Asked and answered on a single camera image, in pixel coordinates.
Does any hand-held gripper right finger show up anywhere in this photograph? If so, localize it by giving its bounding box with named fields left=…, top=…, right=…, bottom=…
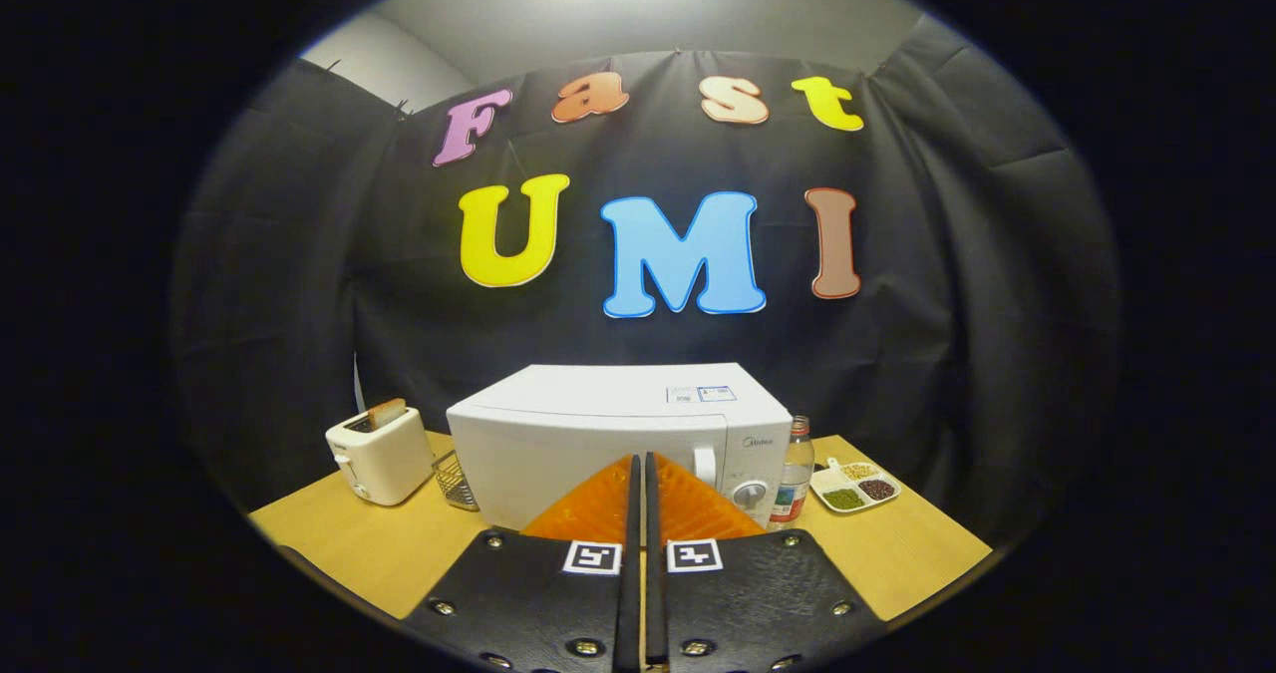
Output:
left=643, top=451, right=888, bottom=673

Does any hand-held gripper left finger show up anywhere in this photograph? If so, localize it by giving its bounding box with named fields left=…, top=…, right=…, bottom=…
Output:
left=404, top=451, right=644, bottom=673

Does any white microwave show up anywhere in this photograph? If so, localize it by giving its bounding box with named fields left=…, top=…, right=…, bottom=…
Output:
left=446, top=362, right=795, bottom=531

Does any clear plastic water bottle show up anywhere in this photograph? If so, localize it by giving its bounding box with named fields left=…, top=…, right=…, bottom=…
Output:
left=768, top=415, right=815, bottom=532

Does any white divided dish with beans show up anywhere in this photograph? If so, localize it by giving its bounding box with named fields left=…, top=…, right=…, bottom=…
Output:
left=809, top=457, right=902, bottom=514

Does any white toaster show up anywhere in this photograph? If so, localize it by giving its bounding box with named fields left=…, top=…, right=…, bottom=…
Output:
left=325, top=406, right=437, bottom=506

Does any wire mesh utensil holder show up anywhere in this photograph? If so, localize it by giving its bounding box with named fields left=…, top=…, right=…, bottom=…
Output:
left=432, top=451, right=480, bottom=512

